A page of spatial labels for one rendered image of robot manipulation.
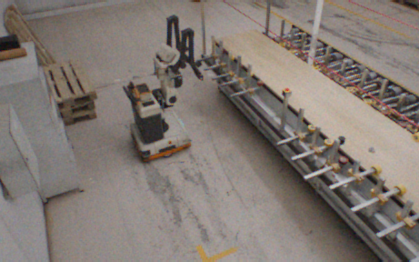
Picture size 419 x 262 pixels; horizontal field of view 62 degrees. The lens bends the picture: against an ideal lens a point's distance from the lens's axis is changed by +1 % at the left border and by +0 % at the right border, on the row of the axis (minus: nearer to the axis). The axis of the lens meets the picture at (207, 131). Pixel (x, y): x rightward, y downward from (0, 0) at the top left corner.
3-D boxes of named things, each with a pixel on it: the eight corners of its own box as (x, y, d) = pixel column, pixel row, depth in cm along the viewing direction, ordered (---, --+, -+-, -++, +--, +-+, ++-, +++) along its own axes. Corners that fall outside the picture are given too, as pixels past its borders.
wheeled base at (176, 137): (143, 164, 444) (140, 149, 428) (130, 136, 490) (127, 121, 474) (192, 148, 465) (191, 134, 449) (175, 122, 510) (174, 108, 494)
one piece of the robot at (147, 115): (146, 152, 441) (135, 96, 389) (134, 128, 480) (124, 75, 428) (171, 144, 451) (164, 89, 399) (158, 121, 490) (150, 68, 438)
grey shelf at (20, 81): (44, 204, 403) (-15, 89, 306) (38, 156, 468) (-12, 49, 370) (84, 191, 417) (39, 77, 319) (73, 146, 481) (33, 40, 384)
